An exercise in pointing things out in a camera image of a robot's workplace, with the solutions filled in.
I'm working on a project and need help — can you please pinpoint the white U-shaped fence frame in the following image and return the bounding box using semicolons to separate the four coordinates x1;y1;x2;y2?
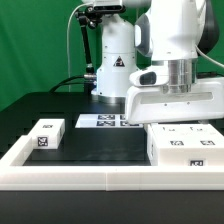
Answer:
0;135;224;191

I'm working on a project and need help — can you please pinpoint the white cabinet body box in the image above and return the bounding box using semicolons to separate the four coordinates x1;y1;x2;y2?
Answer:
147;124;224;166

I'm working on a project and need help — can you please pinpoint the white cable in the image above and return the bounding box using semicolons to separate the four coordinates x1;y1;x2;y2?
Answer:
66;3;88;93

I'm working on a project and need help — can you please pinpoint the black cable bundle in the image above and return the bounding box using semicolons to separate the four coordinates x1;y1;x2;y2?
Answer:
49;74;98;94

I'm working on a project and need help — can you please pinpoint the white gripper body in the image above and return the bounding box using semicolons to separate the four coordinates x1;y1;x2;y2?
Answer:
125;77;224;124

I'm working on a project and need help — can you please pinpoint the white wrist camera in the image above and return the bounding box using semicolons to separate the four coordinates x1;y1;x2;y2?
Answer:
129;67;168;87

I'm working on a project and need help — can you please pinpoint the white marker base plate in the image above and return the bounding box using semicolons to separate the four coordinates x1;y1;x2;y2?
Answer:
75;114;142;128

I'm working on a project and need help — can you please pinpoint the white cabinet top block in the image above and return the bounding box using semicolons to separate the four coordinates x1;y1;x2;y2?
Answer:
29;119;65;149

